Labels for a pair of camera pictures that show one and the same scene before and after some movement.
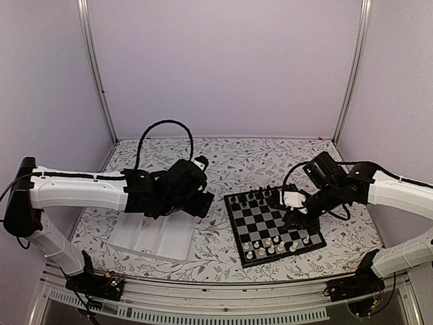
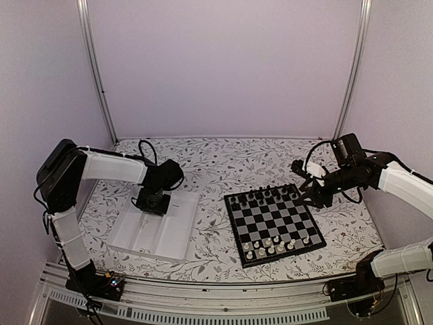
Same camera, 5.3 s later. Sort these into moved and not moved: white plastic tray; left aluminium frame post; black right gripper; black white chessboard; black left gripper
Moved: black left gripper; black right gripper
Not moved: white plastic tray; black white chessboard; left aluminium frame post
